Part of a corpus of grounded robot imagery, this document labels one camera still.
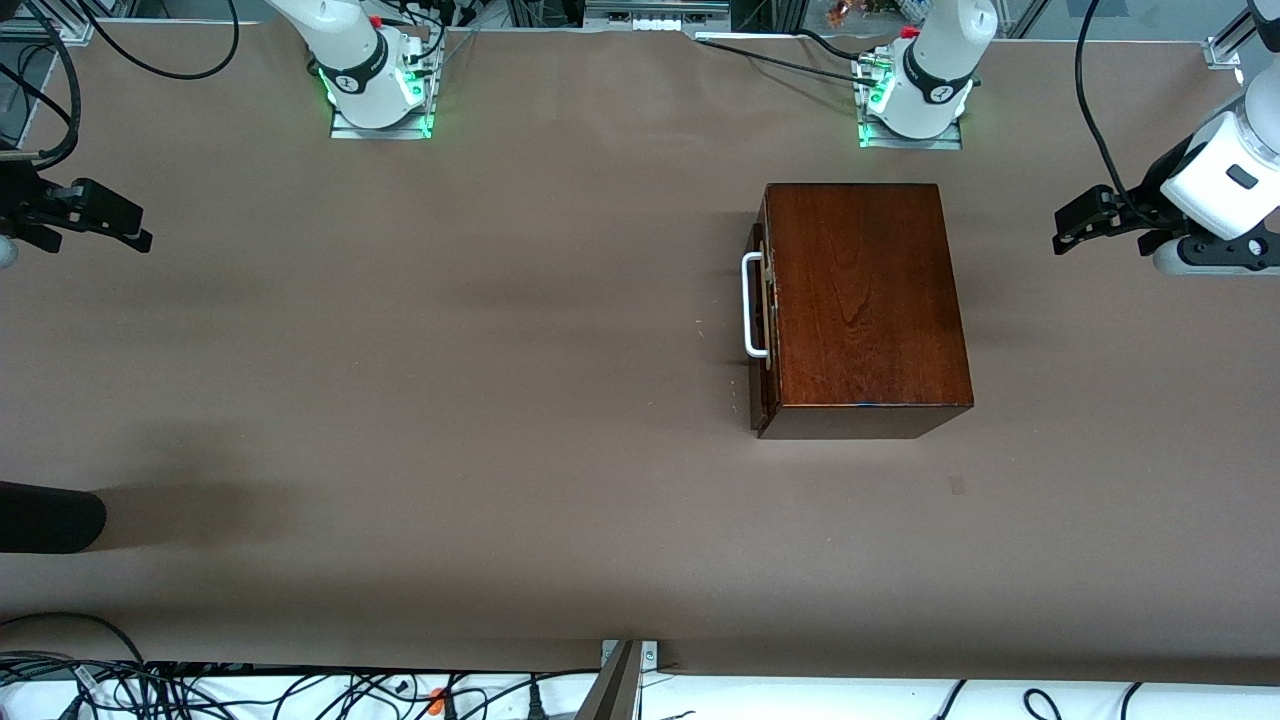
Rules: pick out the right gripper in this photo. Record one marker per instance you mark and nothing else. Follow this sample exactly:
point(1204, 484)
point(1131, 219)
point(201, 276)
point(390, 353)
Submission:
point(20, 197)

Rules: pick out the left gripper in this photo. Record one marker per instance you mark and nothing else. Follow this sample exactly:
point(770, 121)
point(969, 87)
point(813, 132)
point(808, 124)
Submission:
point(1146, 202)

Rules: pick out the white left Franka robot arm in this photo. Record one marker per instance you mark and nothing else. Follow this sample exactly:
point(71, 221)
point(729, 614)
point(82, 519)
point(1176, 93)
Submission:
point(940, 60)

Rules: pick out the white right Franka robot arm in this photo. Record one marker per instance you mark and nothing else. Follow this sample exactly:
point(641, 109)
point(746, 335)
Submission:
point(350, 50)

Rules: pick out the dark brown wooden cabinet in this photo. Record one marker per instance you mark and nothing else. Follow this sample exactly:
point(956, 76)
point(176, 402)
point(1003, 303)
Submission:
point(870, 300)

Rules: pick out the black cylinder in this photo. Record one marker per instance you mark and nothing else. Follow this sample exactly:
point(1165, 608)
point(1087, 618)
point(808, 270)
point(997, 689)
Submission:
point(50, 517)

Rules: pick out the brown table cover sheet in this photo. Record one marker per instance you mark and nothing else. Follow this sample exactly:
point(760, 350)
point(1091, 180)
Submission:
point(400, 400)

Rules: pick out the metal strip with white sockets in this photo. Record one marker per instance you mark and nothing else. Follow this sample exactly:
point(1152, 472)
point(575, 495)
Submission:
point(655, 24)

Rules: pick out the orange connector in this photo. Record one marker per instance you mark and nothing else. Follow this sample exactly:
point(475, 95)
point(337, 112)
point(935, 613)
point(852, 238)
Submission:
point(437, 700)

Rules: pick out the aluminium frame profile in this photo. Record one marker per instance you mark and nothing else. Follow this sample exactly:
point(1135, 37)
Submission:
point(50, 32)
point(1225, 50)

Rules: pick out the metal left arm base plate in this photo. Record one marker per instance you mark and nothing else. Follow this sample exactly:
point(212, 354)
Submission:
point(950, 143)

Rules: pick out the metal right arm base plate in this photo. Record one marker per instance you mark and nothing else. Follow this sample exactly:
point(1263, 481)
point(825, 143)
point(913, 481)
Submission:
point(345, 132)

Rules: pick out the metal corner bracket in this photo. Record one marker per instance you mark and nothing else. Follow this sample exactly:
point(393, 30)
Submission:
point(649, 655)

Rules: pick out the aluminium post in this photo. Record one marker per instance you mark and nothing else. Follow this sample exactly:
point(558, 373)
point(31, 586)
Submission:
point(612, 690)

